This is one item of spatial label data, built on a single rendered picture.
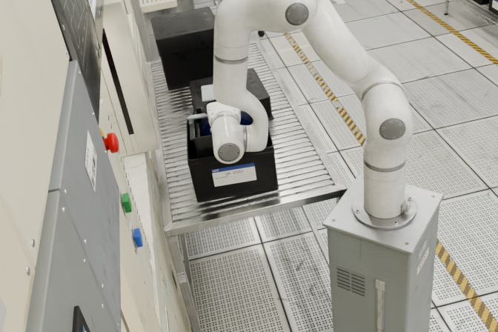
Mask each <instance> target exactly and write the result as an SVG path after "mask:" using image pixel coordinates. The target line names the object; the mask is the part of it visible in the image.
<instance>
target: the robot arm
mask: <svg viewBox="0 0 498 332"><path fill-rule="evenodd" d="M299 29H301V31H302V32H303V34H304V35H305V38H306V39H307V40H308V42H309V44H310V45H311V47H312V48H313V50H314V51H315V53H316V54H317V56H318V57H319V58H320V59H321V60H322V61H323V62H324V63H325V64H326V66H327V67H328V68H329V69H330V70H331V71H332V72H333V74H334V75H335V76H336V77H337V78H339V79H340V80H341V81H342V82H344V83H345V84H346V85H347V86H349V87H350V88H351V89H352V91H353V92H355V94H356V96H357V97H358V99H359V101H360V103H361V105H362V109H363V113H364V117H365V126H366V139H365V142H364V145H363V173H364V191H362V192H361V193H359V194H358V195H357V196H356V197H355V199H354V201H353V204H352V209H353V214H354V216H355V217H356V218H357V219H358V221H360V222H361V223H362V224H364V225H366V226H368V227H370V228H375V229H379V230H393V229H397V228H401V227H404V226H406V225H407V224H409V223H410V222H411V221H412V220H413V219H414V217H415V215H416V203H415V201H414V200H413V198H412V197H411V196H410V195H409V194H407V193H406V192H405V174H406V155H407V146H408V143H409V142H410V140H411V138H412V135H413V131H414V119H413V114H412V110H411V106H410V104H409V102H408V98H407V96H406V94H405V91H404V88H403V86H402V85H401V83H400V82H399V80H398V79H397V77H395V75H394V74H392V72H391V71H389V70H388V69H387V68H386V67H384V66H383V65H382V64H380V63H379V62H378V61H377V60H376V59H375V58H373V57H372V56H371V55H370V54H369V53H368V52H367V51H366V50H365V48H364V47H363V46H362V45H361V44H360V43H359V42H358V40H357V39H356V37H355V36H354V35H353V34H352V32H351V31H350V30H349V29H348V27H347V26H346V25H345V23H344V22H343V20H342V19H341V17H340V16H339V14H338V13H337V11H336V10H335V8H334V6H333V5H332V4H331V1H330V0H223V1H222V2H221V3H220V4H219V6H218V7H217V10H216V14H215V20H214V43H213V95H214V98H215V100H212V101H210V102H209V103H207V104H206V105H205V106H203V107H201V111H202V112H203V113H205V114H207V117H208V121H209V124H210V127H211V129H210V131H211V133H212V137H213V152H214V156H215V157H216V159H217V160H218V161H220V162H222V163H225V164H232V163H235V162H237V161H239V160H240V159H241V158H242V156H243V154H244V152H258V151H262V150H264V149H265V148H266V145H267V142H268V115H267V113H266V111H265V109H264V107H263V106H262V104H261V102H260V101H259V100H258V99H257V98H256V97H255V96H254V95H253V94H252V93H250V92H249V91H248V90H247V89H246V81H247V71H248V52H249V40H250V33H251V32H252V31H255V30H261V31H268V32H274V33H289V32H293V31H296V30H299ZM240 110H243V111H245V112H246V113H248V114H249V115H250V116H251V117H252V119H253V124H251V125H240V121H241V113H240Z"/></svg>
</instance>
